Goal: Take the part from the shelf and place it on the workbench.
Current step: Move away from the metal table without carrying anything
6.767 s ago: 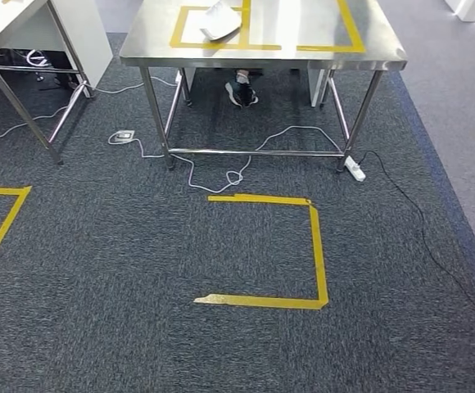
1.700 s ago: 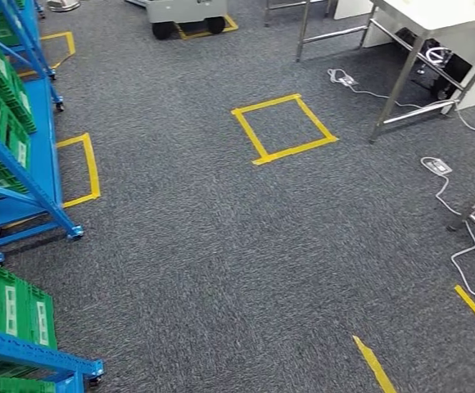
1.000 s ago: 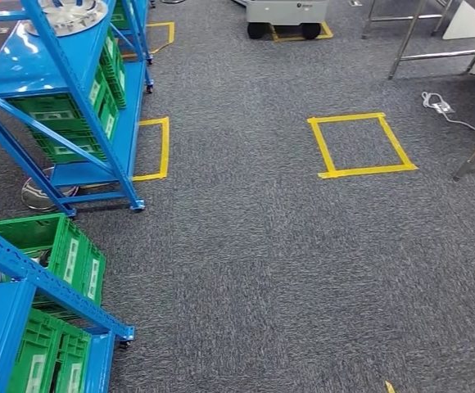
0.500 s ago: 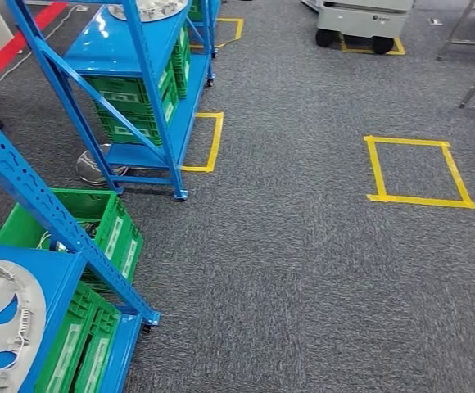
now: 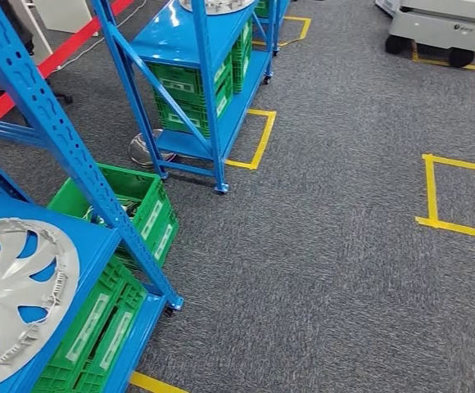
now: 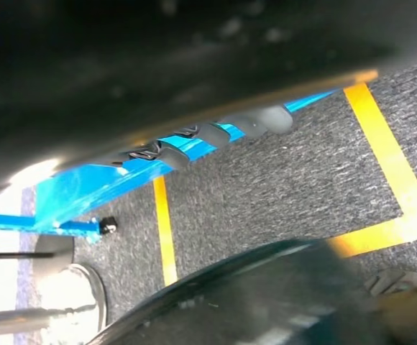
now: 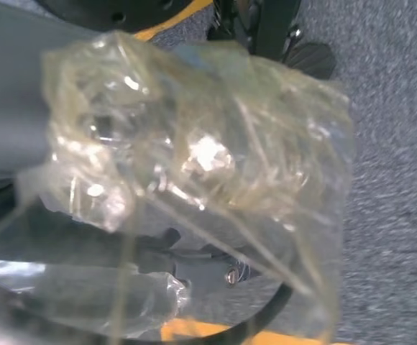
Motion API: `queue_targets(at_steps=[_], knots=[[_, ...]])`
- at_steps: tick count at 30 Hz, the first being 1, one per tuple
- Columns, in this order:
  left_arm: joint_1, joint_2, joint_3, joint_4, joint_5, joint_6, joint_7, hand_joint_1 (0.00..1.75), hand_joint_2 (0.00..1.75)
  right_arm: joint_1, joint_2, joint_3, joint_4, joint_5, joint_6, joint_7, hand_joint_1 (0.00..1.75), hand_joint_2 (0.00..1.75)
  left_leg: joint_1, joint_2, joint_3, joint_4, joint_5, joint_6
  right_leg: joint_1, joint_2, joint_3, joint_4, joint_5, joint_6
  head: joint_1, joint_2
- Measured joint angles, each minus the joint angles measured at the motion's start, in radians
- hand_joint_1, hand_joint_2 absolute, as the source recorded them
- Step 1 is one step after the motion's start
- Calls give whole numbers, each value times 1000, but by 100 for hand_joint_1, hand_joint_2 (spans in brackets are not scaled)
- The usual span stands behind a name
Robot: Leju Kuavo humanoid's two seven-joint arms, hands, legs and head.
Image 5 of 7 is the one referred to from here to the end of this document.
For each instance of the red barrier belt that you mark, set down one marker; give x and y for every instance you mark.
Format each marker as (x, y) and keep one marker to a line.
(57, 57)

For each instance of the green plastic crate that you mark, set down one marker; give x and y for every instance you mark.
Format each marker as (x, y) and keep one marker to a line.
(263, 6)
(164, 241)
(116, 339)
(86, 325)
(184, 116)
(243, 73)
(243, 38)
(151, 217)
(180, 84)

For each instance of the black office chair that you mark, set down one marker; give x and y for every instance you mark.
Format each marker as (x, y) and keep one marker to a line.
(20, 27)

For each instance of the blue metal shelf rack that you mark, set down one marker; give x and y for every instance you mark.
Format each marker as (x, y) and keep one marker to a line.
(176, 38)
(45, 108)
(282, 16)

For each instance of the silver wheel hubcap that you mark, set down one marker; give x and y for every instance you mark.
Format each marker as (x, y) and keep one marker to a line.
(221, 5)
(0, 293)

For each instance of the chrome stanchion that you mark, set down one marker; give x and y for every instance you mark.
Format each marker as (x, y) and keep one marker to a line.
(143, 149)

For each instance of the white wheeled mobile robot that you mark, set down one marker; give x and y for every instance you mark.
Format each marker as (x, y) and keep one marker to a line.
(438, 27)

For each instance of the white desk panel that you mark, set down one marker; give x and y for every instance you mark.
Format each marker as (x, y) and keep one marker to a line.
(63, 13)

